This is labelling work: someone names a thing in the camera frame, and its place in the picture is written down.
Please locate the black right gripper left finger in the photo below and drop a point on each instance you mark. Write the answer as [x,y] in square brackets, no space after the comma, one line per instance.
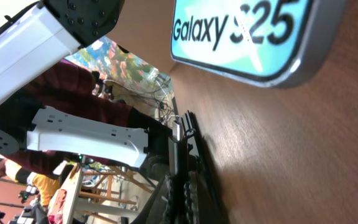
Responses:
[163,206]

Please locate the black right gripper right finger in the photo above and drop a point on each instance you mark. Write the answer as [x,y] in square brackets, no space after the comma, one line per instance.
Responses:
[198,205]

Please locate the person in yellow shirt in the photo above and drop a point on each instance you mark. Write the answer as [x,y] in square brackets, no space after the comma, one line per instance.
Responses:
[46,185]

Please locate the wooden table frame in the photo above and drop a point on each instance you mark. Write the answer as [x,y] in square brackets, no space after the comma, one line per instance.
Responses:
[91,200]

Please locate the person in maroon sweater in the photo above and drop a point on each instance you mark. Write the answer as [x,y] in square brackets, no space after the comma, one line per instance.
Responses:
[69,88]

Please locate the blue screen smartphone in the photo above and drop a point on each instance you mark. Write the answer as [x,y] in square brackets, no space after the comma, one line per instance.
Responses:
[263,43]

